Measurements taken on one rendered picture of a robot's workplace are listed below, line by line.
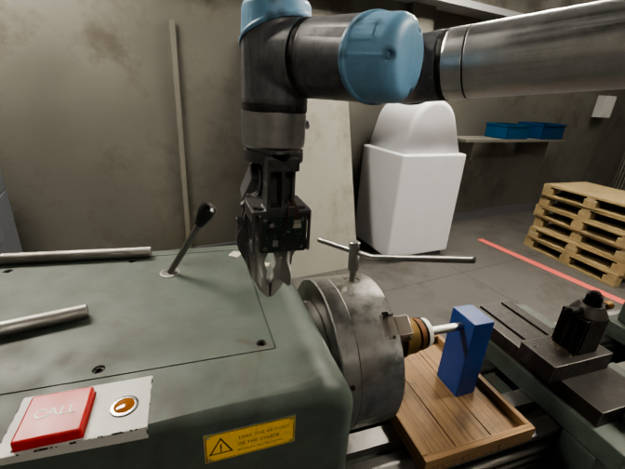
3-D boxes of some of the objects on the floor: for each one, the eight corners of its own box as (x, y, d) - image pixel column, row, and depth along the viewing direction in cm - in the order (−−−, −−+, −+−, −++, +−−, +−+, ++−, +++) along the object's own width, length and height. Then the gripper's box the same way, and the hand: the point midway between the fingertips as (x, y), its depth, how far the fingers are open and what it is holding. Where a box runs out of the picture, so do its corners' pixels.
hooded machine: (404, 232, 455) (426, 98, 395) (447, 254, 396) (482, 101, 336) (350, 240, 419) (365, 94, 359) (389, 266, 359) (415, 97, 299)
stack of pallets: (667, 281, 366) (702, 208, 336) (618, 289, 342) (651, 212, 312) (565, 239, 463) (586, 180, 433) (521, 244, 438) (540, 181, 409)
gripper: (241, 156, 37) (245, 326, 45) (323, 156, 40) (312, 315, 47) (232, 144, 44) (235, 291, 52) (301, 145, 47) (295, 284, 55)
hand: (268, 285), depth 52 cm, fingers closed
